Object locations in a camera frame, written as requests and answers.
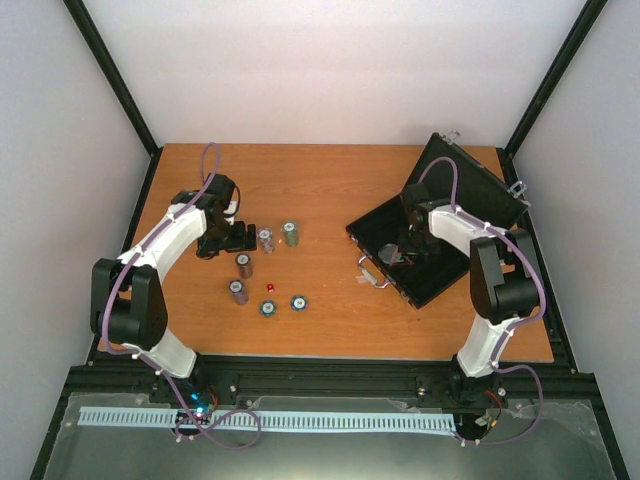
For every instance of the white perforated cable strip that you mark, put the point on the white perforated cable strip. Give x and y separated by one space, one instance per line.
271 421

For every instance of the black poker set case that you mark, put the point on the black poker set case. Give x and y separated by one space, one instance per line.
448 172

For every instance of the black aluminium frame rail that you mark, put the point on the black aluminium frame rail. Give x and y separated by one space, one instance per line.
232 380

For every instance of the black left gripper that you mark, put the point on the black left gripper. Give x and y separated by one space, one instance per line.
206 247

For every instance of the blue 10 chip stack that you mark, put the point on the blue 10 chip stack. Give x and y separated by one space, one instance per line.
265 239

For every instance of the brown chip stack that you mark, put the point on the brown chip stack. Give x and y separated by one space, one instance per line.
244 265

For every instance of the green 20 chip stack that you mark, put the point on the green 20 chip stack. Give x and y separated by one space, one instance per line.
290 233

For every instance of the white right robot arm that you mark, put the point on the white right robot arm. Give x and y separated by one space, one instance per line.
505 285

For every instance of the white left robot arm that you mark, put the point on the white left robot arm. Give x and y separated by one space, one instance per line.
128 309

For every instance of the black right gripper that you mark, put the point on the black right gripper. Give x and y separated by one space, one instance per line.
409 251

